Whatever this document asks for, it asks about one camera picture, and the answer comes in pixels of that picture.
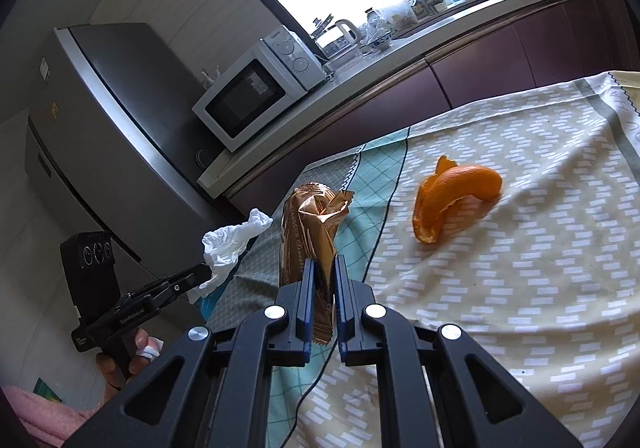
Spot white tissue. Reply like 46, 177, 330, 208
186, 208, 273, 304

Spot gold snack wrapper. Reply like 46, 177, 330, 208
279, 182, 354, 345

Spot orange peel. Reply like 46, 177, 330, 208
411, 156, 502, 245

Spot person left hand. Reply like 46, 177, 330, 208
96, 328, 165, 397

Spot grey refrigerator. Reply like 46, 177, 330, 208
29, 23, 226, 277

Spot white microwave oven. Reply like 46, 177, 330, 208
192, 26, 326, 151

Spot electric kettle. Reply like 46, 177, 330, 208
310, 14, 361, 58

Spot blue white bowl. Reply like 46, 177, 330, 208
369, 34, 392, 52

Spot purple base cabinets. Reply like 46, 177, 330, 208
226, 0, 639, 214

